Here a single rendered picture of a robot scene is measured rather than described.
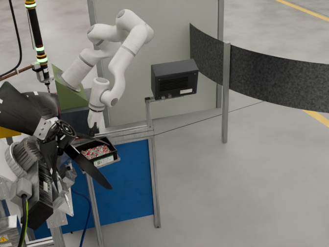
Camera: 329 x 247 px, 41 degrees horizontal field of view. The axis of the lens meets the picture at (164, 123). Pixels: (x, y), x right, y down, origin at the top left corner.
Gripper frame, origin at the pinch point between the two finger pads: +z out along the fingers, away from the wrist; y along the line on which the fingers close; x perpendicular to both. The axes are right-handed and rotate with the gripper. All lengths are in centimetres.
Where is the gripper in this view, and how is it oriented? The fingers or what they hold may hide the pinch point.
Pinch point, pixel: (91, 133)
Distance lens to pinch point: 243.1
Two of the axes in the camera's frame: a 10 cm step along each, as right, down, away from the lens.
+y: 2.5, 5.1, -8.3
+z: -2.4, 8.6, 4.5
